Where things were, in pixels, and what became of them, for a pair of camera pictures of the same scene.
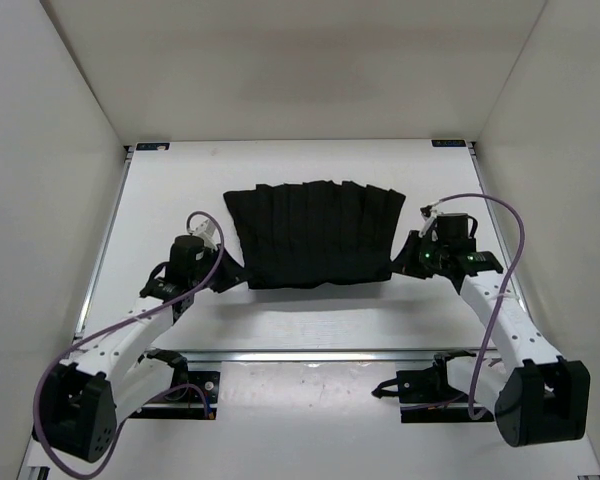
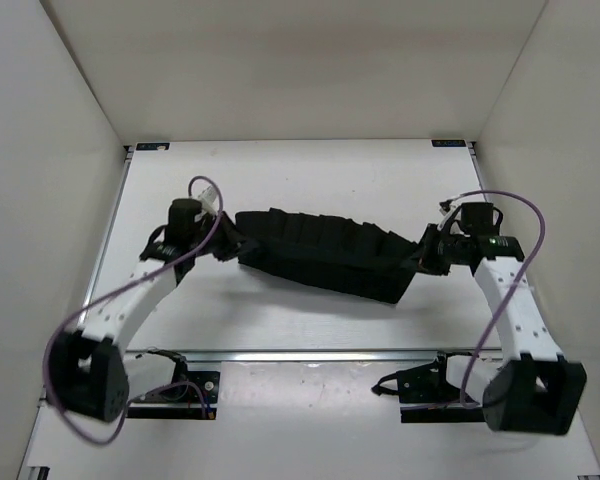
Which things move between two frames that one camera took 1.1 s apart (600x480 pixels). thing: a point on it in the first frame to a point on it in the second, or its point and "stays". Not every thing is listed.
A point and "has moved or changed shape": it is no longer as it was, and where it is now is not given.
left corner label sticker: x=153 y=146 stays
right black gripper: x=405 y=262 to x=426 y=259
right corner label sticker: x=448 y=142 stays
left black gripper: x=234 y=273 to x=235 y=238
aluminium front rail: x=301 y=355 stays
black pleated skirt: x=316 y=233 has moved or changed shape
